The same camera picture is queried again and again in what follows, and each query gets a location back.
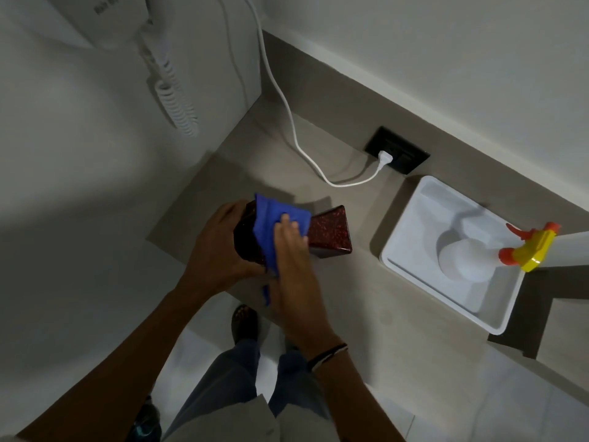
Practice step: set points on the person's right hand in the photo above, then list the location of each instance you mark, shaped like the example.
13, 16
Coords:
297, 290

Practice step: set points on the person's left hand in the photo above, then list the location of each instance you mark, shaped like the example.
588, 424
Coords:
216, 253

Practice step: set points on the blue cloth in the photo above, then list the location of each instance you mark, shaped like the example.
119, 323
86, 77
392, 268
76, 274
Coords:
267, 220

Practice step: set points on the dark red vase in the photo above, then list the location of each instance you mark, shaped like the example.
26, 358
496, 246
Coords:
331, 230

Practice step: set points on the white spray bottle yellow nozzle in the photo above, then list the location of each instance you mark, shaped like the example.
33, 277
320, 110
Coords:
465, 257

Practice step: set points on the person's right forearm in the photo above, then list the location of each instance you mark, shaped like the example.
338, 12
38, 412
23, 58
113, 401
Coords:
354, 400

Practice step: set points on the person's left forearm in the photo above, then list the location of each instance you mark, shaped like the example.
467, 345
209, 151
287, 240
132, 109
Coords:
124, 368

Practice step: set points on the person's left shoe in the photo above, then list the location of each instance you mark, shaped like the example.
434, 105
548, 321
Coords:
244, 324

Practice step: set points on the black and white wristband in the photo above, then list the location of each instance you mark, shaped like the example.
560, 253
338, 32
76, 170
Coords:
326, 356

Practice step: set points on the white plastic tray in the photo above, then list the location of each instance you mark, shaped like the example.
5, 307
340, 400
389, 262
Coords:
414, 239

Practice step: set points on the dark blue object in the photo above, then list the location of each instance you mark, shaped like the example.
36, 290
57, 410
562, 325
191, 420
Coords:
146, 423

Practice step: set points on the grey shelf unit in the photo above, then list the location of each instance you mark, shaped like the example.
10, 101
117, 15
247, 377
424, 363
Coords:
566, 336

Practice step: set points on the black wall socket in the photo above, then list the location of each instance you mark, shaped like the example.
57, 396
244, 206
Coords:
405, 154

